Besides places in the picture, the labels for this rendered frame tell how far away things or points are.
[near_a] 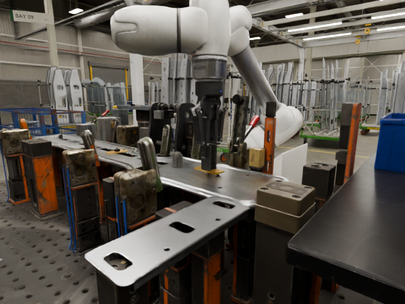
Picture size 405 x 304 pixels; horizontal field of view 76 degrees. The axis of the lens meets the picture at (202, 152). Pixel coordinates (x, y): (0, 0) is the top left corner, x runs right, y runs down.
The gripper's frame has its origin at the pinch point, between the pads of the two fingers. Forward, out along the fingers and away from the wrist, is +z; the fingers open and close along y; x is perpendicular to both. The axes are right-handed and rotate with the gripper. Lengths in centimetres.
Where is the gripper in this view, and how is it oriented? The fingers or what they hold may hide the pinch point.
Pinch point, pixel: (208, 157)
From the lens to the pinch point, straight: 71.8
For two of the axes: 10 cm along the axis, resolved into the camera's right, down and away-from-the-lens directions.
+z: 0.0, 9.8, 2.1
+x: 7.6, 1.3, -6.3
